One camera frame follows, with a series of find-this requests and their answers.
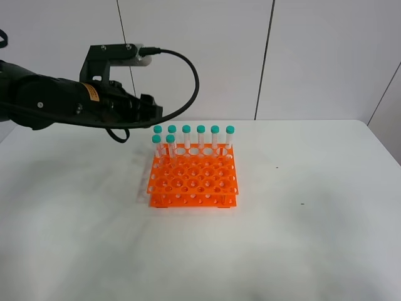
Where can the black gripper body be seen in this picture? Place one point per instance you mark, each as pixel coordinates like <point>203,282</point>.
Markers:
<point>107,104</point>

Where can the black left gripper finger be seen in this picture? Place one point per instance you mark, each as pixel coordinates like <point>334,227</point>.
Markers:
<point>145,109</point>

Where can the green-capped test tube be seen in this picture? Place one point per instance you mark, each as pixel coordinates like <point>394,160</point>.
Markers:
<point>170,139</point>

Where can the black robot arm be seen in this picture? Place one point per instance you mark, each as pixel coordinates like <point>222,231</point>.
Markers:
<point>37,101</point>

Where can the back row tube far left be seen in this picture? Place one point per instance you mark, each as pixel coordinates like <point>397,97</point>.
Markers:
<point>158,130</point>

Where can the second row tube left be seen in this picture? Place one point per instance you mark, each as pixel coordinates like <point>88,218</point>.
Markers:
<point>158,149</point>

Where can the orange test tube rack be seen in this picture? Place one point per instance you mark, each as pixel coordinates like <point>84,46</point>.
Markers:
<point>194,178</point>

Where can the back row tube far right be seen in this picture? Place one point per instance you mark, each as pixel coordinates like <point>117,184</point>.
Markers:
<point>230,130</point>

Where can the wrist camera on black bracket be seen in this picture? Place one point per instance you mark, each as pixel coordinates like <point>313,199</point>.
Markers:
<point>100,58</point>

